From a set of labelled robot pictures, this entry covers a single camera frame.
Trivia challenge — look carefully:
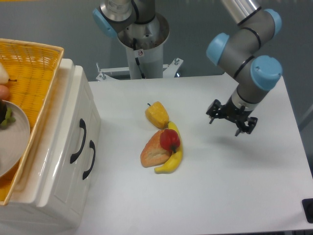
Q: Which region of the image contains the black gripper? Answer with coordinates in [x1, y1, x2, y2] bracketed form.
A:
[206, 98, 258, 136]

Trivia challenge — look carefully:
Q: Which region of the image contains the black top drawer handle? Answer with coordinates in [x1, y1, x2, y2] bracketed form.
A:
[70, 118, 87, 164]

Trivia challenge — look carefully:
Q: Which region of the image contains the black drawer handle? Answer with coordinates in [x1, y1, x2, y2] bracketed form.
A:
[70, 118, 87, 164]
[82, 140, 96, 180]

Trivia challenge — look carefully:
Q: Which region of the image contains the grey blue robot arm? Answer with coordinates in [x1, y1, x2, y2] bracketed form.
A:
[92, 0, 283, 134]

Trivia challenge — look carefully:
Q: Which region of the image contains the white drawer cabinet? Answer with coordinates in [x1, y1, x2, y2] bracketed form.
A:
[0, 59, 87, 234]

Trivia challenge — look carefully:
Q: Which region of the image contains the red bell pepper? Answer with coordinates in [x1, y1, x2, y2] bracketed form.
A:
[159, 129, 181, 153]

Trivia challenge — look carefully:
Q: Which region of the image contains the yellow banana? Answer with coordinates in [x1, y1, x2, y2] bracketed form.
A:
[154, 121, 183, 174]

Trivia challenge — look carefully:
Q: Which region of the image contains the yellow bell pepper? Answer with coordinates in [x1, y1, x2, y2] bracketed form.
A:
[145, 101, 169, 129]

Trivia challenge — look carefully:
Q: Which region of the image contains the black corner device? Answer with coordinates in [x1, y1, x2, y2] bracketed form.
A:
[302, 198, 313, 224]

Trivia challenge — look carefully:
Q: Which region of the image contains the yellow woven basket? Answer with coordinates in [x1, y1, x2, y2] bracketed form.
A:
[0, 39, 64, 206]

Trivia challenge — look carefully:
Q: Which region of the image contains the grey ribbed plate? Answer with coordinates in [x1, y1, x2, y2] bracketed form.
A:
[0, 101, 30, 176]

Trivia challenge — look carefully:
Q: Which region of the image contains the dark eggplant green stem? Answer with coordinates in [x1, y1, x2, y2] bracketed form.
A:
[0, 100, 16, 129]

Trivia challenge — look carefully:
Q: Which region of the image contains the pink peach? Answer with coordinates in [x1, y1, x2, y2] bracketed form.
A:
[0, 85, 10, 100]

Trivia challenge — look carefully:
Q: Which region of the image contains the white pear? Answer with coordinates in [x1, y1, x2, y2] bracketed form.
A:
[0, 63, 17, 85]

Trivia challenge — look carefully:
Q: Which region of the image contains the black pedestal cable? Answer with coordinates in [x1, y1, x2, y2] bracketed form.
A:
[132, 38, 146, 79]

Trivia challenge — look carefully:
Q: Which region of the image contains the black lower drawer handle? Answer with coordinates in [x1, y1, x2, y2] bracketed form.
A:
[82, 140, 96, 180]

